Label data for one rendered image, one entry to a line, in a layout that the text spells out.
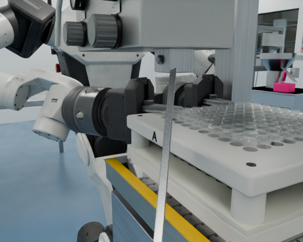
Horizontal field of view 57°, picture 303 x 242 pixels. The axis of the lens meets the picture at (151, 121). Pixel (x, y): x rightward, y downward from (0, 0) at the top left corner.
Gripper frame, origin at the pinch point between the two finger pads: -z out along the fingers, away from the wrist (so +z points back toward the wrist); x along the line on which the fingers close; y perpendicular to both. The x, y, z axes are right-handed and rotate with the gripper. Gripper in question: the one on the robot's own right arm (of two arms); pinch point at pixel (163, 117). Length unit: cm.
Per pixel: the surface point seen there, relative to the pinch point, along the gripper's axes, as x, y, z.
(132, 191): 8.2, 10.0, -0.6
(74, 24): -13.6, 10.1, 7.9
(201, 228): 11.2, 9.2, -10.1
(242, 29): -15.0, -22.2, -6.4
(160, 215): 1.5, 23.4, -12.3
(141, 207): 9.2, 11.4, -3.0
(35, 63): -9, -285, 400
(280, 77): 7, -289, 13
